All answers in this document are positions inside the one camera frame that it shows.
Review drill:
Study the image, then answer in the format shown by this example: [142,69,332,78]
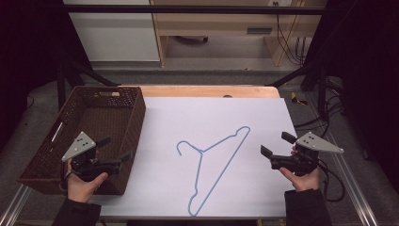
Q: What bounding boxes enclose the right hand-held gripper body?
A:
[269,131,344,177]

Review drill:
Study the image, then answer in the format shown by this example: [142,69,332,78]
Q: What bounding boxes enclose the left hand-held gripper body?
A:
[61,131,122,182]

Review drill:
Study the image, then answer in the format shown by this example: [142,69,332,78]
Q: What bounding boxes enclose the person's right hand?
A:
[279,167,322,193]

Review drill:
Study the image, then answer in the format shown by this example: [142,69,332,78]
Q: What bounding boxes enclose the person's left hand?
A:
[66,169,109,204]

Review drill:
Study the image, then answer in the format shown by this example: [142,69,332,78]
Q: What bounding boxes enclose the brown wicker basket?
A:
[17,86,147,196]

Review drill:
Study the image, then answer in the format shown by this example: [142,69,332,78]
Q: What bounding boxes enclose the yellow and black tool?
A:
[290,91,309,106]

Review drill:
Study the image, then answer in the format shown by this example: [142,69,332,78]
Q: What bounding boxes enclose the white paper sheet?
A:
[88,96,297,218]

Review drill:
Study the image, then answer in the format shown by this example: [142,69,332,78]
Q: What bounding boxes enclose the dark curtain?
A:
[0,0,92,152]
[305,0,399,192]

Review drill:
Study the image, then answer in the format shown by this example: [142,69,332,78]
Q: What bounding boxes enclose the white cabinet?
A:
[62,0,161,63]

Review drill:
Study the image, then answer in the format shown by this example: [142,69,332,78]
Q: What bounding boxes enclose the black floor cables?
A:
[293,76,346,139]

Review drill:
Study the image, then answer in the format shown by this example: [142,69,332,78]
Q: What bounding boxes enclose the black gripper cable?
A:
[317,158,346,203]
[58,161,73,193]

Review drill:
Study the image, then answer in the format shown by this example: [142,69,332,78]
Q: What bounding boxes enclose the blue wire hanger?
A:
[175,125,251,218]

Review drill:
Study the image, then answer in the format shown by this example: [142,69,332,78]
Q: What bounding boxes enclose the aluminium rail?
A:
[305,92,380,226]
[0,184,32,226]

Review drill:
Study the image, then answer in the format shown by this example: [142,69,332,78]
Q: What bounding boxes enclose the black frame leg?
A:
[56,59,120,111]
[266,60,328,119]

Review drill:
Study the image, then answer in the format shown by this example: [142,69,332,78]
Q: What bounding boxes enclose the black cables under desk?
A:
[272,1,310,67]

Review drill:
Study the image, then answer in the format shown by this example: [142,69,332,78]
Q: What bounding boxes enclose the black horizontal frame bar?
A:
[60,4,327,16]

